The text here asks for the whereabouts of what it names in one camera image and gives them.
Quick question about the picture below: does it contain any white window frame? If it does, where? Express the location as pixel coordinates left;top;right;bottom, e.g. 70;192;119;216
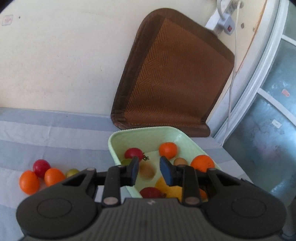
212;1;295;145

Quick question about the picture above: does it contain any brown kiwi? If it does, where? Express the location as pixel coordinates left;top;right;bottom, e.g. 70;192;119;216
139;163;156;179

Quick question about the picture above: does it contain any orange mandarin left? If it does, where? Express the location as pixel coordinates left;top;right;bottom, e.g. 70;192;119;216
19;170;40;195

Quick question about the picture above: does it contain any small yellow-orange fruit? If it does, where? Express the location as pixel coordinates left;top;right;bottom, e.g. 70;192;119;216
173;158;188;166

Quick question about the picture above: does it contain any white power cable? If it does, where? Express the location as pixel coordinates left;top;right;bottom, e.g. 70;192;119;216
225;0;242;137

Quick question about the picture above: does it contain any striped blue tablecloth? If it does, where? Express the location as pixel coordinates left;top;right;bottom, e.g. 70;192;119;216
0;106;253;241

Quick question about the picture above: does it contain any white power strip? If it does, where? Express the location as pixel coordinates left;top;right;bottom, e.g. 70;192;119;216
205;0;244;36

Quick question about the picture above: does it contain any orange mandarin right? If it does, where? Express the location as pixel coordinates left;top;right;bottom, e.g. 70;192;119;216
44;168;66;187

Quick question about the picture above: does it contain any orange mandarin front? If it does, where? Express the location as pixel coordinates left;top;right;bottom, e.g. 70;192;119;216
190;155;215;173

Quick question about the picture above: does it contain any light green plastic basin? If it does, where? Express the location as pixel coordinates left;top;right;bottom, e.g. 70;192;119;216
108;126;220;198

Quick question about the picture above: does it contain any orange mandarin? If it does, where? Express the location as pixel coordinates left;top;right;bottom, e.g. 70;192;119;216
190;155;215;173
44;168;66;187
19;170;40;195

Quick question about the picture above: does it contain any small green lime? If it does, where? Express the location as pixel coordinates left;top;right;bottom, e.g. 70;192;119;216
121;158;132;166

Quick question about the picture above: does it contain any green lime behind pile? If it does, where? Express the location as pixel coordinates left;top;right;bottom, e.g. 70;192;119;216
65;169;80;178

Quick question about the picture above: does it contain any red tomato in pile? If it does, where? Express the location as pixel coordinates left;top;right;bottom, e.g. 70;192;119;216
33;159;51;179

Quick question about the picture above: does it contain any large yellow grapefruit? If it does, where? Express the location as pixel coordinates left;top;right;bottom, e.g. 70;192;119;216
154;177;182;202

